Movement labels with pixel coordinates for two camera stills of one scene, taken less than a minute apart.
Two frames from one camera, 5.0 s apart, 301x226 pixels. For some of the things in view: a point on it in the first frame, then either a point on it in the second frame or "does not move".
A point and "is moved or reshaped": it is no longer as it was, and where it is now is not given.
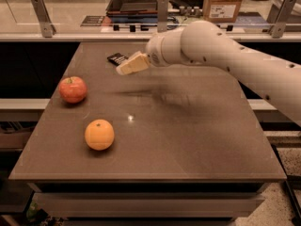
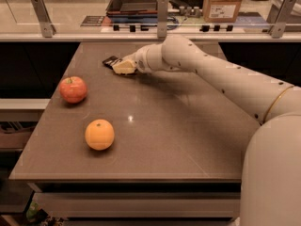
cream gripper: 154,53 does not move
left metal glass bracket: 46,25 does not move
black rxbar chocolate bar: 117,58 is moved or reshaped
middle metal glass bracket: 162,13 does not move
